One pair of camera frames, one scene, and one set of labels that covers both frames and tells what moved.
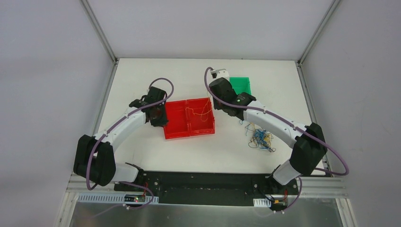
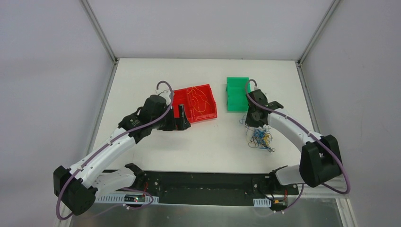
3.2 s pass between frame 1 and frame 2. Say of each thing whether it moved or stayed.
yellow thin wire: moved
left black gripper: moved
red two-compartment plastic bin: moved
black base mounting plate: stayed
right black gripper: moved
